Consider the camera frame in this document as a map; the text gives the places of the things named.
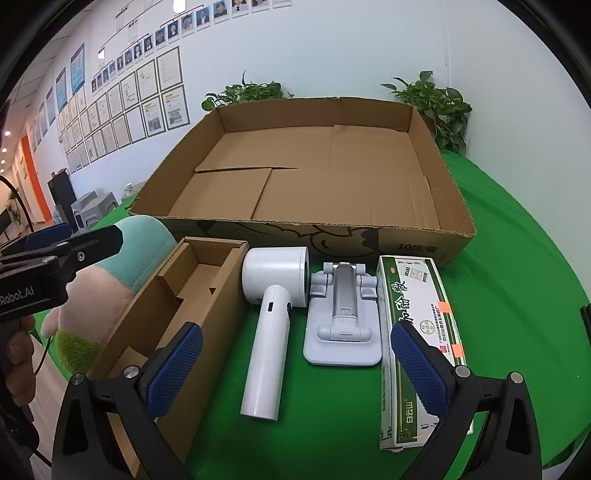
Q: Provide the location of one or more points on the pastel plush toy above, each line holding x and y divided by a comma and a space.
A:
138, 249

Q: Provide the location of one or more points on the green and white medicine box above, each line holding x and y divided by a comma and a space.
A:
406, 295

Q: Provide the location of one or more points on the row of portrait photos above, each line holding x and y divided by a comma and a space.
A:
184, 23

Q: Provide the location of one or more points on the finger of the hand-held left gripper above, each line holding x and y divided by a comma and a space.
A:
44, 234
97, 242

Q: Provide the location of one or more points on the white folding phone stand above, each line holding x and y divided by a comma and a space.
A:
341, 346

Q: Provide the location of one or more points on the green tablecloth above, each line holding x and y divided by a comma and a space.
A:
508, 277

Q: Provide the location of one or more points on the person's left hand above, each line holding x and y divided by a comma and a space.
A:
21, 364

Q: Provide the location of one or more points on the grey plastic stools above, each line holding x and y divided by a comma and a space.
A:
92, 210

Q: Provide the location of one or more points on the white handheld hair dryer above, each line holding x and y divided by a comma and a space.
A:
265, 350

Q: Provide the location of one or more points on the wall of framed certificates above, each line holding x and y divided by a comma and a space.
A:
134, 115

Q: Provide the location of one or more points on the blue wall poster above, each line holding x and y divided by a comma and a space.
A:
77, 69
50, 106
61, 90

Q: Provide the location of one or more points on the small cardboard insert box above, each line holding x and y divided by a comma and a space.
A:
217, 295

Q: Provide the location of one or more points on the black cabinet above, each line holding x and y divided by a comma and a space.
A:
62, 203

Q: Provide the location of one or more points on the large cardboard box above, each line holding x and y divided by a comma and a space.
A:
323, 161

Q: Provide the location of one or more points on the green potted plant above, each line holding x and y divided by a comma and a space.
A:
249, 92
434, 106

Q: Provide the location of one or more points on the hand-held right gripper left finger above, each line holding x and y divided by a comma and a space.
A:
175, 369

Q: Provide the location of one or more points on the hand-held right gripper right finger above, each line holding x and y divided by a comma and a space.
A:
420, 369

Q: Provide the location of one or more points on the white cup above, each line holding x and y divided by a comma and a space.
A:
128, 189

